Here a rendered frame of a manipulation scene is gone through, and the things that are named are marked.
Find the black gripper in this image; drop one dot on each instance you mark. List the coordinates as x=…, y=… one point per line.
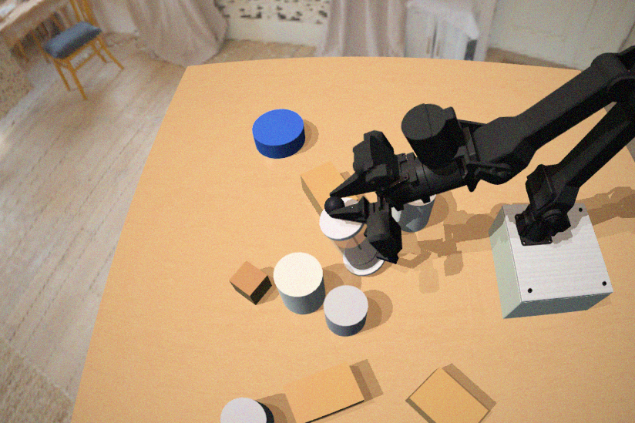
x=383, y=232

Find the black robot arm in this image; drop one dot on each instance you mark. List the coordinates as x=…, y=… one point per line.
x=456, y=153

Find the tan rectangular block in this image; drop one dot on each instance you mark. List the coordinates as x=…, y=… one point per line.
x=319, y=182
x=439, y=399
x=323, y=393

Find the french press coffee maker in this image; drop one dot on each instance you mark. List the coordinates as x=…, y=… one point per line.
x=350, y=239

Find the blue short cylinder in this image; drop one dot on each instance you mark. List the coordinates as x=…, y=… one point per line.
x=278, y=133

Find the tan cube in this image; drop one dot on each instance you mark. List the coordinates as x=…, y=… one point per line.
x=250, y=282

